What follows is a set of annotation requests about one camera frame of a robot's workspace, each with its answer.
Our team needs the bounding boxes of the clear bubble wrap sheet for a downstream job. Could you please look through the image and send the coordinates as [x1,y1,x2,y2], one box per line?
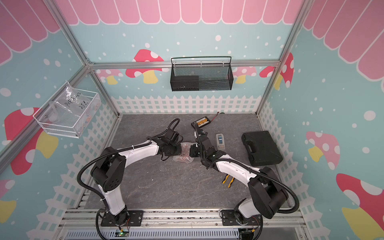
[173,142,195,164]

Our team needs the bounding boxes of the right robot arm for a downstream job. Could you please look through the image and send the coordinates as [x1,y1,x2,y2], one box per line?
[190,123,300,225]

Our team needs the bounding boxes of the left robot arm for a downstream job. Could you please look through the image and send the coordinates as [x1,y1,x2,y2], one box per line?
[77,118,183,226]

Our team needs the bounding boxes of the white blue tape dispenser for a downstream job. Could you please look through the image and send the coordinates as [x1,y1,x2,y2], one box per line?
[216,134,226,151]

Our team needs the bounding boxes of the black battery charger board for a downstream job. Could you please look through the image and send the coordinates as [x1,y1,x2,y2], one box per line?
[191,117,211,129]

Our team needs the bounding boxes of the yellow blue pliers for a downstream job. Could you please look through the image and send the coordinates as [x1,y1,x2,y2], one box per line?
[222,175,235,188]

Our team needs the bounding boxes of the black plastic tool case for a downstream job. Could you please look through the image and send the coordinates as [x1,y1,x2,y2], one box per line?
[241,131,283,167]

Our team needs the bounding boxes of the black box in basket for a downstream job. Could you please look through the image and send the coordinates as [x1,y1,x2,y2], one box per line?
[171,76,200,92]

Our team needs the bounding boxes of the clear plastic labelled bag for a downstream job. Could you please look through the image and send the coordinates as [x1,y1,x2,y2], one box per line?
[49,84,101,136]

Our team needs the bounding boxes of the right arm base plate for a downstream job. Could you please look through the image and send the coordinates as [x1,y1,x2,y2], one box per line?
[220,209,262,227]

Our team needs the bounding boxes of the black mesh wall basket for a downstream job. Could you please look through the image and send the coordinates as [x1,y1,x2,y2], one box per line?
[170,56,234,91]

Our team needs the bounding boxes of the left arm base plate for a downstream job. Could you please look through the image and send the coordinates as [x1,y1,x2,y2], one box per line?
[101,210,144,227]

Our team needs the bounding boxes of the white ribbed cable duct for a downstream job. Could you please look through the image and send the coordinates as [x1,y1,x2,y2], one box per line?
[64,228,241,240]

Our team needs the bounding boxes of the white wire wall basket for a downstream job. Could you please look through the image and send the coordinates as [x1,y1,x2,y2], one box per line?
[33,82,102,139]

